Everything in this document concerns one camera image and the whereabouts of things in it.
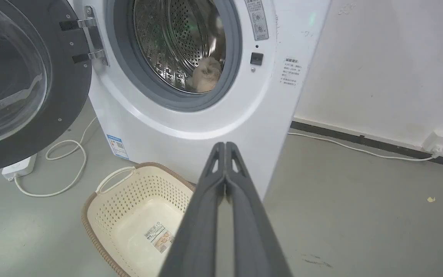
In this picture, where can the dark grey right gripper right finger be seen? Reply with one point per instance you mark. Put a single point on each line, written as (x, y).
(254, 231)

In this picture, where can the white wall socket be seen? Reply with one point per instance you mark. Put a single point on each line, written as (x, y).
(438, 143)

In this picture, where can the cream garment inside drum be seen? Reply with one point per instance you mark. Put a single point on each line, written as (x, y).
(206, 75)

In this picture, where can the cream perforated laundry basket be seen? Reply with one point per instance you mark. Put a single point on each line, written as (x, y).
(137, 223)

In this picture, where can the black round washing machine door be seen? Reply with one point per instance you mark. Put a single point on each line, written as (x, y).
(25, 84)

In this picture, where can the chrome door hinge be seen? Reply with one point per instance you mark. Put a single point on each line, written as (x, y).
(94, 38)

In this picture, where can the white power strip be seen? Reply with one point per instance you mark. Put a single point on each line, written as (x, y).
(19, 167)

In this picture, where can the white front-load washing machine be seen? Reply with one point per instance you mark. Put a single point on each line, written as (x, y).
(206, 127)

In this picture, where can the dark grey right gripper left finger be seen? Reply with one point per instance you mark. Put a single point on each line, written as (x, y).
(198, 231)

